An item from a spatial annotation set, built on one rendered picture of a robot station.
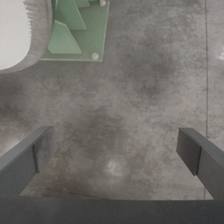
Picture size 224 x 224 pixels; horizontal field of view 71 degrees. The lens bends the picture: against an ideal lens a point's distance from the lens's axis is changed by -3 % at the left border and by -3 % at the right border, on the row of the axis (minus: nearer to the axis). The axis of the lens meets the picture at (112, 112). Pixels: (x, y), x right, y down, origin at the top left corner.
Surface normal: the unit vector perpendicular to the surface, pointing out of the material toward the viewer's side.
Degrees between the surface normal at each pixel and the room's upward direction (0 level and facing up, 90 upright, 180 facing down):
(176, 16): 0
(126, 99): 0
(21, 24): 90
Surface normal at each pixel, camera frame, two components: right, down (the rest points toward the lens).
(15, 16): -0.10, 0.98
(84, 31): -0.14, -0.16
